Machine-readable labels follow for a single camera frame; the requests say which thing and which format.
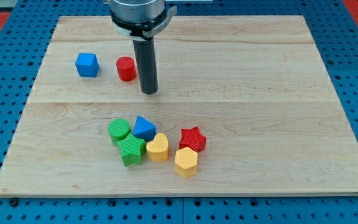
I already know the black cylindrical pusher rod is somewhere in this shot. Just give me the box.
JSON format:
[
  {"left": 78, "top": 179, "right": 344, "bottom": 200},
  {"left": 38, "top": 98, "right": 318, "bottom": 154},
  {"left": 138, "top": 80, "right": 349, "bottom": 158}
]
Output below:
[{"left": 132, "top": 39, "right": 158, "bottom": 95}]

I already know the red cylinder block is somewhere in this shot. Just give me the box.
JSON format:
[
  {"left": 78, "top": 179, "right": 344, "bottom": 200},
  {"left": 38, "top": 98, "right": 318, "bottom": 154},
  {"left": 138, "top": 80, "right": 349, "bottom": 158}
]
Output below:
[{"left": 116, "top": 56, "right": 137, "bottom": 82}]

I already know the red star block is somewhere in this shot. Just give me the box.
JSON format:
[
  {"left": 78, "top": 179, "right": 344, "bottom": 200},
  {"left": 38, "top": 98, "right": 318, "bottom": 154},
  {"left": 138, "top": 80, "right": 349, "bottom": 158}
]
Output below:
[{"left": 179, "top": 126, "right": 207, "bottom": 152}]

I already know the green star block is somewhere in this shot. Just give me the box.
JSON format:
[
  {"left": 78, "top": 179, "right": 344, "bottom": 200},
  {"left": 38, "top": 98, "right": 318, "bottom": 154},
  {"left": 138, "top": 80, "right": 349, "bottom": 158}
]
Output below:
[{"left": 117, "top": 133, "right": 145, "bottom": 166}]

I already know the blue cube block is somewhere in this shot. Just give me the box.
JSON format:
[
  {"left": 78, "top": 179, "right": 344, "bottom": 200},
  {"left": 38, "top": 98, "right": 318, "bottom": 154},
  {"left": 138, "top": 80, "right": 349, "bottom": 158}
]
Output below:
[{"left": 75, "top": 52, "right": 99, "bottom": 78}]

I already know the blue triangle block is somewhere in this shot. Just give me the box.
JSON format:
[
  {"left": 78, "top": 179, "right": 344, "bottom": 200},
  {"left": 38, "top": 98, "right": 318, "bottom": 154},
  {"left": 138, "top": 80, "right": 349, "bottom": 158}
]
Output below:
[{"left": 133, "top": 116, "right": 156, "bottom": 141}]

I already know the green cylinder block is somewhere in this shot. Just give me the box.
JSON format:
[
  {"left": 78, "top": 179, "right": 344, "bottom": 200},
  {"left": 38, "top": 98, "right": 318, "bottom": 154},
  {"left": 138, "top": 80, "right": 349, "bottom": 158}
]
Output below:
[{"left": 108, "top": 118, "right": 131, "bottom": 146}]

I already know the yellow heart block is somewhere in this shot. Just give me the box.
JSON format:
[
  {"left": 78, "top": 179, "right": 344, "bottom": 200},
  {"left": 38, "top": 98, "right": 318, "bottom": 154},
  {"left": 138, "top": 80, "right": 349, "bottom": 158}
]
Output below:
[{"left": 146, "top": 133, "right": 169, "bottom": 162}]

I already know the yellow hexagon block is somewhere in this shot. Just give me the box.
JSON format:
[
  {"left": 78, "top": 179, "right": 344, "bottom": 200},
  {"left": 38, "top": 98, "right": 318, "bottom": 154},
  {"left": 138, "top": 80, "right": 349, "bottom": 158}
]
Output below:
[{"left": 175, "top": 147, "right": 198, "bottom": 178}]

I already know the wooden board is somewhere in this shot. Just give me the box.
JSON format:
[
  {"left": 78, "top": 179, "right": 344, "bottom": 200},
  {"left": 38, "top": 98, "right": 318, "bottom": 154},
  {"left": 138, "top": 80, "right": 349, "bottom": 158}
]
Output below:
[{"left": 0, "top": 16, "right": 358, "bottom": 198}]

